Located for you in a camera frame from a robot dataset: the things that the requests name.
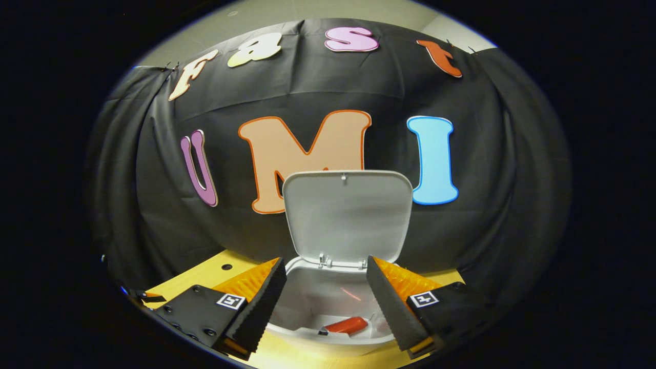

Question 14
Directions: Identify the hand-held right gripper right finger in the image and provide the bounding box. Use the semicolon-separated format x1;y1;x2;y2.
366;256;505;359

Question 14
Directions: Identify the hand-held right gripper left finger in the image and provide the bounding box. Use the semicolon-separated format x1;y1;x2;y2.
154;257;288;361

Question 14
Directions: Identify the red pop can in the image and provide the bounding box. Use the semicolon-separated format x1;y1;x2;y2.
318;316;369;336

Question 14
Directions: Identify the grey desktop garbage bin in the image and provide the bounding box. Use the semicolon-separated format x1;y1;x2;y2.
266;170;414;358

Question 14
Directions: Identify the wooden desktop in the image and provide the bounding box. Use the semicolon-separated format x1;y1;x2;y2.
141;250;467;369

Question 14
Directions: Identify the black backdrop cloth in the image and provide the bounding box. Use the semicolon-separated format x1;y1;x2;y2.
85;18;573;308

